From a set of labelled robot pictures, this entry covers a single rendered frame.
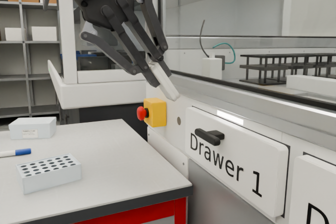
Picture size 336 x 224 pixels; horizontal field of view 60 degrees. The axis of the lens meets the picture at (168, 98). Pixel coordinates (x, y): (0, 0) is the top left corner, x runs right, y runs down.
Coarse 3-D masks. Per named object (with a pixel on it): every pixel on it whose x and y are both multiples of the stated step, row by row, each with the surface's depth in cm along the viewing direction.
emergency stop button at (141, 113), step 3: (138, 108) 82; (141, 108) 81; (138, 111) 81; (141, 111) 81; (144, 111) 82; (138, 114) 81; (141, 114) 81; (144, 114) 81; (138, 117) 82; (141, 117) 81
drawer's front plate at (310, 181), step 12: (300, 156) 38; (300, 168) 37; (312, 168) 36; (324, 168) 34; (300, 180) 38; (312, 180) 36; (324, 180) 34; (300, 192) 38; (312, 192) 36; (324, 192) 34; (300, 204) 38; (312, 204) 36; (324, 204) 35; (300, 216) 38; (312, 216) 36
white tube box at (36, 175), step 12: (60, 156) 72; (72, 156) 71; (24, 168) 66; (36, 168) 65; (48, 168) 65; (60, 168) 64; (72, 168) 66; (24, 180) 60; (36, 180) 62; (48, 180) 63; (60, 180) 65; (72, 180) 67; (24, 192) 61
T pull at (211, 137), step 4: (196, 128) 55; (200, 128) 55; (196, 132) 55; (200, 132) 54; (204, 132) 53; (208, 132) 53; (212, 132) 53; (216, 132) 53; (220, 132) 53; (200, 136) 54; (204, 136) 52; (208, 136) 51; (212, 136) 51; (216, 136) 52; (220, 136) 52; (208, 140) 51; (212, 140) 50; (216, 140) 49; (212, 144) 50; (216, 144) 49
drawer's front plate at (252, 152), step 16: (192, 112) 64; (192, 128) 64; (208, 128) 58; (224, 128) 53; (240, 128) 50; (192, 144) 65; (208, 144) 58; (224, 144) 53; (240, 144) 49; (256, 144) 45; (272, 144) 42; (208, 160) 59; (224, 160) 53; (240, 160) 49; (256, 160) 45; (272, 160) 42; (224, 176) 54; (240, 176) 49; (272, 176) 42; (240, 192) 50; (272, 192) 42; (272, 208) 43
